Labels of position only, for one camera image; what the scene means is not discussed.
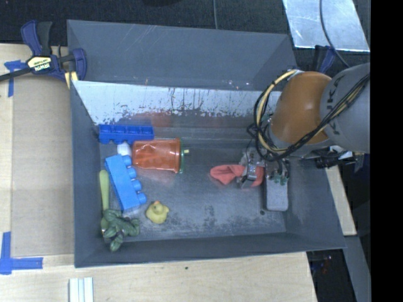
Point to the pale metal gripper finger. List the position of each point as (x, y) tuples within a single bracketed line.
[(246, 158), (251, 174)]

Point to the red cloth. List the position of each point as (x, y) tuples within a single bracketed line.
[(225, 173)]

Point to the grey sponge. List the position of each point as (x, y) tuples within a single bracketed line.
[(277, 197)]

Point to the grey metal bin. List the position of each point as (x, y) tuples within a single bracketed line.
[(195, 200)]

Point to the orange clear plastic cup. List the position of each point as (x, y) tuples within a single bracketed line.
[(155, 155)]

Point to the yellow rubber duck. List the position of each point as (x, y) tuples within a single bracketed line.
[(156, 213)]

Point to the small white round thing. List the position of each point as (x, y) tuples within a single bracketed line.
[(124, 149)]

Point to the long blue toy block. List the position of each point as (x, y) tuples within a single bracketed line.
[(126, 133)]

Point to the wide blue toy block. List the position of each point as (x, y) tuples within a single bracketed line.
[(124, 181)]

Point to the dark green leafy toy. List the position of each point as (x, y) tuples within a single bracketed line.
[(118, 226)]

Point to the yellow-green long stick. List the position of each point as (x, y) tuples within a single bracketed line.
[(104, 189)]

